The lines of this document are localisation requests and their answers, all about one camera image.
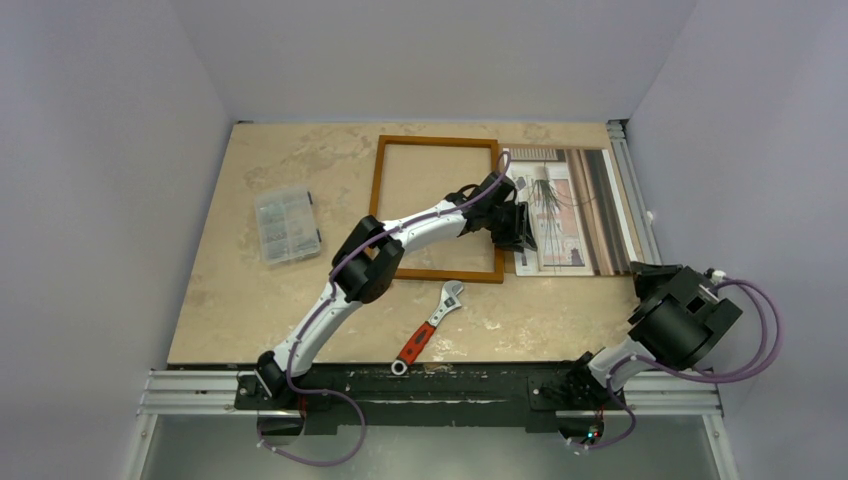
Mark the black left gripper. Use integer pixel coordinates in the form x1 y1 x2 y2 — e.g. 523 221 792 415
484 202 535 254

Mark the wooden picture frame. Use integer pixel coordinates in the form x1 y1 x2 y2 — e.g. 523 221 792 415
369 135 505 284

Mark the printed plant photo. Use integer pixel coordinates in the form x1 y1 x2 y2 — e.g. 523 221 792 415
501 144 645 277

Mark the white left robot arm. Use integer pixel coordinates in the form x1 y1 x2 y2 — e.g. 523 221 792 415
255 172 536 409

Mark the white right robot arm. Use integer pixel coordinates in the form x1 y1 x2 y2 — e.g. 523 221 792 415
561 261 742 407

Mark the clear plastic screw box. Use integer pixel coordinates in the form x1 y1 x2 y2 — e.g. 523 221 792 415
254 185 322 266

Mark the red handled adjustable wrench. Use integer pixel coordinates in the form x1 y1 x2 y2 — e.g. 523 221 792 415
390 280 464 376

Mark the silver right side rail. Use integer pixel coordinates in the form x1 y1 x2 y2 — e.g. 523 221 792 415
606 120 723 419

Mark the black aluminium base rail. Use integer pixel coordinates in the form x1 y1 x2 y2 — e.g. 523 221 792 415
234 360 622 436

